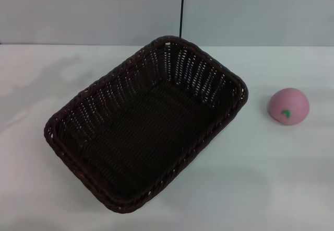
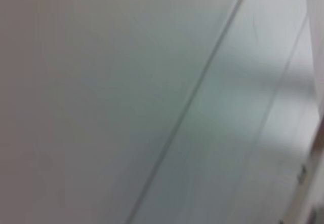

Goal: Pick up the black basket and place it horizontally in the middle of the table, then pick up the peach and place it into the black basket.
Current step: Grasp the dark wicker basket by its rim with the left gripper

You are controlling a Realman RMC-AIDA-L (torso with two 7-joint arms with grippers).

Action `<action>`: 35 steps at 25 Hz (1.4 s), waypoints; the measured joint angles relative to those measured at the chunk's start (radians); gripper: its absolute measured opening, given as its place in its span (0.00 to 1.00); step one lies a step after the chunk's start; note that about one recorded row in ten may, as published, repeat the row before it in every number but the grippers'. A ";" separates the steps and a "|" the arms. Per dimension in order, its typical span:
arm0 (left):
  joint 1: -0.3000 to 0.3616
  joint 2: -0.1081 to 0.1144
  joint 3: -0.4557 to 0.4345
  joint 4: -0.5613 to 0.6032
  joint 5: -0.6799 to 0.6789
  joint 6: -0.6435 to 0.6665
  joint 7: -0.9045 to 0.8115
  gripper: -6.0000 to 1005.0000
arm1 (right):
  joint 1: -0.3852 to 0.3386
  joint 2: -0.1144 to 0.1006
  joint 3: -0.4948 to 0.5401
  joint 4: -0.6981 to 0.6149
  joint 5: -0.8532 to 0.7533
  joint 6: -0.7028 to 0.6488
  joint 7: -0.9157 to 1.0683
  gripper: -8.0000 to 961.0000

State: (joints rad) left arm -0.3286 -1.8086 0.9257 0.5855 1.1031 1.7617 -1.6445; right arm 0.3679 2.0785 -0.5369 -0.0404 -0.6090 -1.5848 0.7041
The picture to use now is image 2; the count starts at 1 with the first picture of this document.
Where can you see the white frame bar with screws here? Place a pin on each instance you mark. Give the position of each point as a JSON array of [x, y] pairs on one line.
[[305, 200]]

